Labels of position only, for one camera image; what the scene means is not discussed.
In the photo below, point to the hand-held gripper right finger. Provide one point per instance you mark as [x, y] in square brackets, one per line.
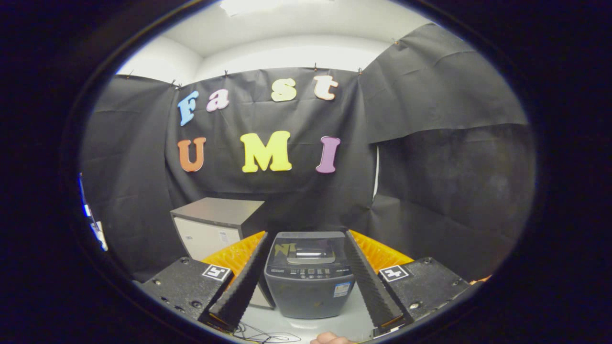
[370, 286]

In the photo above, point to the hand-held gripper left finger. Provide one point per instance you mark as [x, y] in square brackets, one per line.
[244, 286]

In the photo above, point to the dark grey washing machine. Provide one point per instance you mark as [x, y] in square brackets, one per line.
[306, 296]

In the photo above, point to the washing machine lid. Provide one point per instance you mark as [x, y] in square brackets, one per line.
[311, 248]

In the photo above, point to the grey and white cabinet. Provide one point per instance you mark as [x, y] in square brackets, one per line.
[205, 234]

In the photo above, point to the black backdrop cloth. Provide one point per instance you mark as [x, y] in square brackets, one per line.
[287, 196]

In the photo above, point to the orange object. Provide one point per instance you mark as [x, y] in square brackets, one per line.
[480, 280]

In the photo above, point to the blue and white board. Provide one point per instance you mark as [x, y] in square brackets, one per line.
[98, 234]

